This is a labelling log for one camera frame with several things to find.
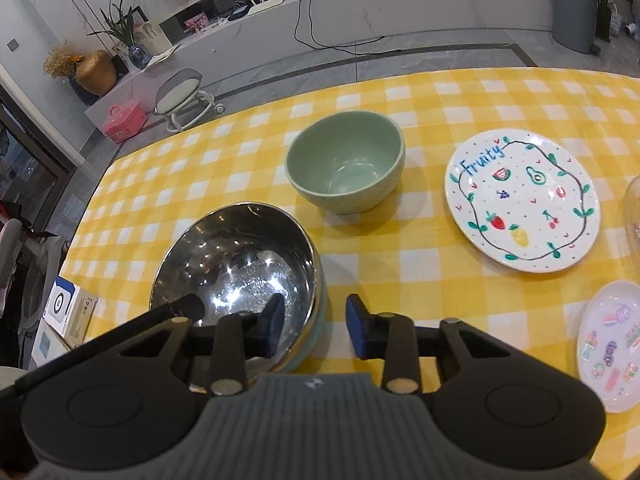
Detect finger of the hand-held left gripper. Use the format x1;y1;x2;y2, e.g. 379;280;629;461
14;293;205;397

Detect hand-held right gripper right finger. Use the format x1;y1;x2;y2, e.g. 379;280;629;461
346;294;507;395

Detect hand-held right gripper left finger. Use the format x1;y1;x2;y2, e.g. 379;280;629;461
116;292;287;397

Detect stainless steel bowl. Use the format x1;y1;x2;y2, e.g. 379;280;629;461
149;202;328;376

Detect small white sticker plate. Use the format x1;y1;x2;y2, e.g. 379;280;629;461
576;280;640;413

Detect yellow checked tablecloth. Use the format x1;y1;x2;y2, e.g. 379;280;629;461
59;66;640;466

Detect white blue cardboard box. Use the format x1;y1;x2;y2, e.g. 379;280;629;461
44;276;98;346

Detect flat cardboard box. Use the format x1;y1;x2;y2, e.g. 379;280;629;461
30;320;71;371

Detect green ceramic bowl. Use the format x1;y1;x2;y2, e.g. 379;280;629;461
285;111;406;214

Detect grey chair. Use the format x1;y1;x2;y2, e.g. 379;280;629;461
0;217;26;286

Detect pink plastic box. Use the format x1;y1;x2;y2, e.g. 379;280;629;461
102;100;150;145

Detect fruit print white plate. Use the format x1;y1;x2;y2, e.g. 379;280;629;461
444;130;601;275

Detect white round stool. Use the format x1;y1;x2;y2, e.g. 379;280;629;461
152;68;224;133

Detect gold vase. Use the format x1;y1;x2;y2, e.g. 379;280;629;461
75;50;117;96

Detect plant in blue vase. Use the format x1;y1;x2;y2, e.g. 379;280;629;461
89;2;151;68

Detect white picture card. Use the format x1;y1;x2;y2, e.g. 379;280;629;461
132;22;166;53

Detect dried yellow flowers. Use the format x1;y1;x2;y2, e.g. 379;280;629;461
42;42;83;78

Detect clear glass dish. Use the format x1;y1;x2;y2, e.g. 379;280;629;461
623;175;640;256

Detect white marble tv cabinet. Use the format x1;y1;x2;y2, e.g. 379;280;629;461
85;0;556;133

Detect grey trash bin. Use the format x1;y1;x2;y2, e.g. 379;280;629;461
551;0;599;54

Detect potted plant black pot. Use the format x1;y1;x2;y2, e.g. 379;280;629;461
580;0;636;43

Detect black cable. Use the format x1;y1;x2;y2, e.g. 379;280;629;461
292;0;386;51

